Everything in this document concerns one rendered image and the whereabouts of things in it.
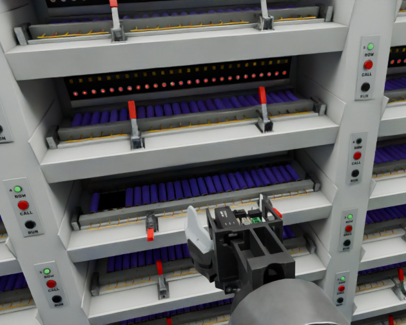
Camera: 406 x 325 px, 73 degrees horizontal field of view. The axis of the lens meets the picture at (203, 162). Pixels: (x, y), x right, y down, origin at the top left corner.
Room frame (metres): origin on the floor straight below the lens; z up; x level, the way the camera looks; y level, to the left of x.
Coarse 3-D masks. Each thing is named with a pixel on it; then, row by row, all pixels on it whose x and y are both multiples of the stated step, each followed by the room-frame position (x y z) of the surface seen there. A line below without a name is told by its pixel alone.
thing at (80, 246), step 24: (168, 168) 0.69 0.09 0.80; (264, 168) 0.71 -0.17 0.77; (312, 168) 0.66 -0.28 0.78; (72, 192) 0.59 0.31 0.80; (312, 192) 0.61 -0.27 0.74; (336, 192) 0.55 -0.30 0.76; (72, 216) 0.55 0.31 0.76; (168, 216) 0.56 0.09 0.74; (288, 216) 0.55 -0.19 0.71; (312, 216) 0.57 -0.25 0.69; (72, 240) 0.50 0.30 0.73; (96, 240) 0.50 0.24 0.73; (120, 240) 0.50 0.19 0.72; (144, 240) 0.50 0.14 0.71; (168, 240) 0.52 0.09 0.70
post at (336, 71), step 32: (384, 0) 0.57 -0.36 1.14; (352, 32) 0.57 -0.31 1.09; (384, 32) 0.58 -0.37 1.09; (320, 64) 0.65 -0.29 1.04; (352, 64) 0.57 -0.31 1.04; (384, 64) 0.58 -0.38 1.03; (352, 96) 0.57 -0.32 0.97; (352, 128) 0.57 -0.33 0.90; (320, 160) 0.63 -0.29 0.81; (352, 192) 0.57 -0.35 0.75; (320, 224) 0.61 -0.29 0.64; (352, 256) 0.57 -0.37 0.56; (352, 288) 0.58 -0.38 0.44
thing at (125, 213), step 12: (228, 192) 0.59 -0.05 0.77; (240, 192) 0.59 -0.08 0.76; (252, 192) 0.59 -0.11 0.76; (264, 192) 0.59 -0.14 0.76; (276, 192) 0.60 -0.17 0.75; (288, 192) 0.60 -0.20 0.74; (156, 204) 0.57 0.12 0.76; (168, 204) 0.56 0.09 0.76; (180, 204) 0.56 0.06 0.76; (192, 204) 0.57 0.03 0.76; (204, 204) 0.57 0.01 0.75; (216, 204) 0.57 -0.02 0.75; (240, 204) 0.57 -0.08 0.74; (84, 216) 0.54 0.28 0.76; (96, 216) 0.54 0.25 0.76; (108, 216) 0.54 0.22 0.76; (120, 216) 0.54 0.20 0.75; (132, 216) 0.55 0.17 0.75; (96, 228) 0.52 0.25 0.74
